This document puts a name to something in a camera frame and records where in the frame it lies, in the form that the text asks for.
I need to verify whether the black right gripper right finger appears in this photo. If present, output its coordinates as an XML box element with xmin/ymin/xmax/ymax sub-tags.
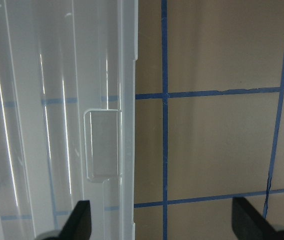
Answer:
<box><xmin>231</xmin><ymin>197</ymin><xmax>284</xmax><ymax>240</ymax></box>

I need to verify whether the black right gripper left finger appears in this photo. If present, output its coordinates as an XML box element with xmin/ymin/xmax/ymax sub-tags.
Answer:
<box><xmin>35</xmin><ymin>200</ymin><xmax>92</xmax><ymax>240</ymax></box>

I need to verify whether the clear plastic box lid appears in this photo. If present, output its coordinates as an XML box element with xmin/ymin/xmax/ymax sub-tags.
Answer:
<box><xmin>0</xmin><ymin>0</ymin><xmax>138</xmax><ymax>240</ymax></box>

